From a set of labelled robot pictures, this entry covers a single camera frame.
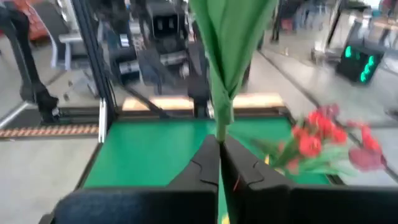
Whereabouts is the black aluminium table frame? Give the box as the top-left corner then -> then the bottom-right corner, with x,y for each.
70,0 -> 343,187

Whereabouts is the red artificial flower bunch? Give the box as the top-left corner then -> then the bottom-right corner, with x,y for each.
251,107 -> 383,177

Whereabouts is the white stool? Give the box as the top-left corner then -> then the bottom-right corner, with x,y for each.
49,30 -> 86,72

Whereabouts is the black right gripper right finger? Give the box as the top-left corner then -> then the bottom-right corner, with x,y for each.
220,134 -> 398,224

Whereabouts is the black device with green lights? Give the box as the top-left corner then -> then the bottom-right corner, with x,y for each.
335,42 -> 386,85

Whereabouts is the silver aluminium bracket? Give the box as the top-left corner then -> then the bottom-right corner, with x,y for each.
98,98 -> 108,144

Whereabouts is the white artificial tulip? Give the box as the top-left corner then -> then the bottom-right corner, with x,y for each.
188,0 -> 280,144

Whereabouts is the green table mat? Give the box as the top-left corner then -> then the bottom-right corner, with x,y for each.
83,117 -> 331,224

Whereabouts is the dark red artificial tulip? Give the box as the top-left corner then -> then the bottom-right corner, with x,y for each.
347,146 -> 389,172
320,104 -> 342,121

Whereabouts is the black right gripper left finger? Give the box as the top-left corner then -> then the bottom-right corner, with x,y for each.
39,134 -> 221,224

